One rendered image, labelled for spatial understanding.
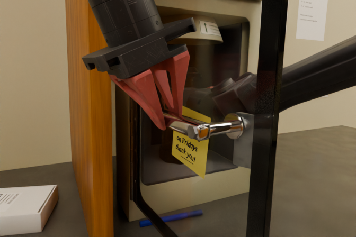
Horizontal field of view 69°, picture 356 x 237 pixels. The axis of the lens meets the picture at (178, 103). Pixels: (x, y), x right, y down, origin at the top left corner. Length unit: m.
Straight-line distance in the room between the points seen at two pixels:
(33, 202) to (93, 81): 0.32
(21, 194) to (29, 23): 0.49
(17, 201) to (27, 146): 0.33
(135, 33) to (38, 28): 0.69
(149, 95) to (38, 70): 0.69
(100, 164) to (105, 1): 0.26
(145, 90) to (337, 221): 0.55
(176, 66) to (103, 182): 0.25
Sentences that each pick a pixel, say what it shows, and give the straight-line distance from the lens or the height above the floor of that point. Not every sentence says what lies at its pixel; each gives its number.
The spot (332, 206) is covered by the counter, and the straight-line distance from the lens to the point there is 0.74.
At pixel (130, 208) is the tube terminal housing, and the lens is 0.57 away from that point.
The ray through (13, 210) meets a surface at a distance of 0.61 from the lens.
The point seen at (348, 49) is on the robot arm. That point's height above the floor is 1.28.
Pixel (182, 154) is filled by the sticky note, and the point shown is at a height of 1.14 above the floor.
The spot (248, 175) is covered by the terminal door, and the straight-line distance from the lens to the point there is 0.26.
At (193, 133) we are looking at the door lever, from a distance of 0.23.
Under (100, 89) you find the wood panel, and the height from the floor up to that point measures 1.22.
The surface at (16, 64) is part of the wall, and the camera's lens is 0.91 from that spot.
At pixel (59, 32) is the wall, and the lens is 0.91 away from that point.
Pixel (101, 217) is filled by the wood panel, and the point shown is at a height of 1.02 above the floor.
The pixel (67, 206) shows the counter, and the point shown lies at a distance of 0.67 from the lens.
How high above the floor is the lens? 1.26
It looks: 8 degrees down
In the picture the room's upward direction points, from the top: 1 degrees clockwise
